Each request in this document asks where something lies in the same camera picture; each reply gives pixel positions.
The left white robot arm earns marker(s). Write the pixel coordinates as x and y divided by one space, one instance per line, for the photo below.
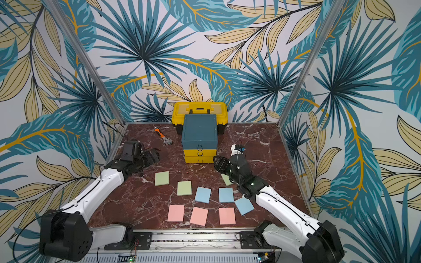
65 233

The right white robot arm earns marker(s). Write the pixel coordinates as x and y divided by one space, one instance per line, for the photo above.
305 237

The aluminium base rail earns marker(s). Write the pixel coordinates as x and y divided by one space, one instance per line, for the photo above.
228 245

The pink sticky note left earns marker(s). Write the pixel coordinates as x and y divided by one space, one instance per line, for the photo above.
176 213

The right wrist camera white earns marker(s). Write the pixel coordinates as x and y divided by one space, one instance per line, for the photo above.
237 149

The pink sticky note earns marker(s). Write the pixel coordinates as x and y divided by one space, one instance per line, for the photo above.
227 216
176 213
199 216

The yellow black toolbox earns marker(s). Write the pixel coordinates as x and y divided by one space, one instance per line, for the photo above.
182 109

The pink sticky note right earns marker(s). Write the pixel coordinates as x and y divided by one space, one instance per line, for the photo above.
227 216

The pink sticky note middle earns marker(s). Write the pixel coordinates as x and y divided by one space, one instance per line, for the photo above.
199 216

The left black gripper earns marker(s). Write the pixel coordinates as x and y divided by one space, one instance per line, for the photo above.
149 156

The blue sticky note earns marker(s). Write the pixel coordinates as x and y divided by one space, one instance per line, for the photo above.
226 195
244 205
203 195

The green sticky note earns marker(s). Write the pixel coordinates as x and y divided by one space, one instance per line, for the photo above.
226 180
162 178
184 188

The orange adjustable wrench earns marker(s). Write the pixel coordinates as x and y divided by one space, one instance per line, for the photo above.
166 140

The teal yellow drawer cabinet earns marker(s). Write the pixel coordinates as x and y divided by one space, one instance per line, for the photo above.
200 138

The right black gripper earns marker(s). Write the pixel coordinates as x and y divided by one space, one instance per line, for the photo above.
223 164

